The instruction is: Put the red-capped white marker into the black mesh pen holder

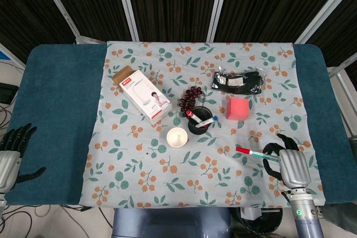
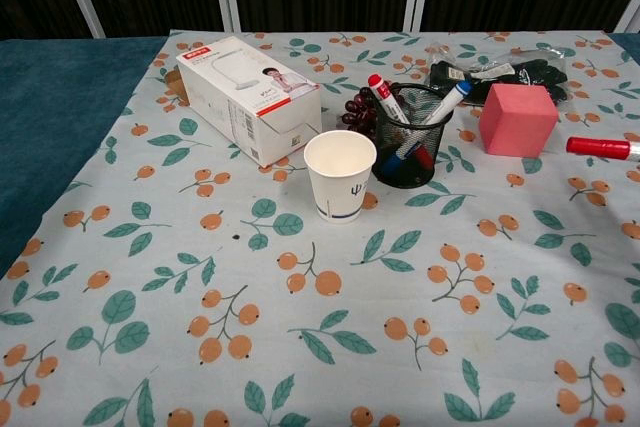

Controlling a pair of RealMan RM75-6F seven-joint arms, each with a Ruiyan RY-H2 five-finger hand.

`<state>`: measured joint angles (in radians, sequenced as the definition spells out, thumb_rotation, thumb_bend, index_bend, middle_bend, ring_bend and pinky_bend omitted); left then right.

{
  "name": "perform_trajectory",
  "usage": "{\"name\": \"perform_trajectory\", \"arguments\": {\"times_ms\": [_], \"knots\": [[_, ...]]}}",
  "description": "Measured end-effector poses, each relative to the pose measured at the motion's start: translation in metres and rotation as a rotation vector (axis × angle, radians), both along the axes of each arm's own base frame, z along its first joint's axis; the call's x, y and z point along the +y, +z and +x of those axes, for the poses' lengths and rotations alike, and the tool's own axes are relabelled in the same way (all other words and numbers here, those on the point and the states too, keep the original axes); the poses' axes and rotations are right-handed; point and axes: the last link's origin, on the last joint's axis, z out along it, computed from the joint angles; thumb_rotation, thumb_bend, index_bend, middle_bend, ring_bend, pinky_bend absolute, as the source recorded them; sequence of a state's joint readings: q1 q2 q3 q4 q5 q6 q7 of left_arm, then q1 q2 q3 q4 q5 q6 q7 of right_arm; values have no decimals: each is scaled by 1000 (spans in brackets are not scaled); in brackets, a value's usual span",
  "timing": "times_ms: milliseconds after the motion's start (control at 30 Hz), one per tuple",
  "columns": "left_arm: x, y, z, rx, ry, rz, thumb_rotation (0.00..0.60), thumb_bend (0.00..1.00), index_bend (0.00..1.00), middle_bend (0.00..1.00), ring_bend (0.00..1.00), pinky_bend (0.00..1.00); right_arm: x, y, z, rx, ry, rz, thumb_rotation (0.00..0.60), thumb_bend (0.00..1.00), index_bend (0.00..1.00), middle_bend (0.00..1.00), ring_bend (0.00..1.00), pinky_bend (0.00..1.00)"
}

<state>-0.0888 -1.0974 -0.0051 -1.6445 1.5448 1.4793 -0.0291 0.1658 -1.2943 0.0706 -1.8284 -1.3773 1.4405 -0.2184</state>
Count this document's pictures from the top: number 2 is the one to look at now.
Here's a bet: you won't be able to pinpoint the red cap marker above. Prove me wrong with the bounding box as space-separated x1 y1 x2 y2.
367 73 411 124

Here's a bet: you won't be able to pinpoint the black gloves in plastic bag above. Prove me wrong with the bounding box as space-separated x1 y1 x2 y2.
425 43 578 107

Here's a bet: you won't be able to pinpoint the dark purple plastic grapes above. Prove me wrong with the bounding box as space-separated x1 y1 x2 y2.
341 86 380 137

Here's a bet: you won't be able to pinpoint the black mesh pen holder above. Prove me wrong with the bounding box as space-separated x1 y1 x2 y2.
371 82 455 190

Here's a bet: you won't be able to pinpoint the floral printed tablecloth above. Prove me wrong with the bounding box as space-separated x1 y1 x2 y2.
0 29 640 427

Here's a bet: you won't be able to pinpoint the teal velvet cloth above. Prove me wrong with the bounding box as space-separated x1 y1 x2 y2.
0 35 171 281

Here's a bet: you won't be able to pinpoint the pink foam cube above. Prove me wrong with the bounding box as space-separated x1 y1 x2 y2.
478 83 559 157

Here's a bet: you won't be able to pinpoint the white desk lamp box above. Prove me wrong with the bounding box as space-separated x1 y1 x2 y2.
175 35 324 169

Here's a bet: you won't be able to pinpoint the blue cap marker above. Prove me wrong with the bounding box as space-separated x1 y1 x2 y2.
422 79 474 125

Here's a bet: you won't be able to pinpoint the white paper cup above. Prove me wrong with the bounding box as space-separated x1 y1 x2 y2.
303 129 378 224

